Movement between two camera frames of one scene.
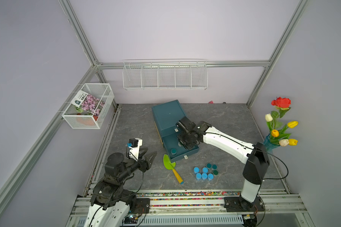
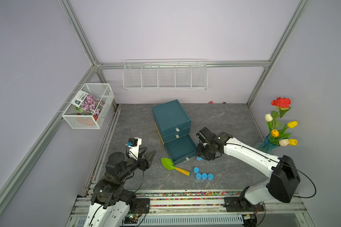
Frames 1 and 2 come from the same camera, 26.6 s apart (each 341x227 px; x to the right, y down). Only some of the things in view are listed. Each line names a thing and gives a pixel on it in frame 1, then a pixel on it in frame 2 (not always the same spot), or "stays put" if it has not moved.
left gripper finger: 142,152 stays put
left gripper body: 142,164 stays put
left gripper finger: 149,159 stays put
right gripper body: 185,140 → 203,151
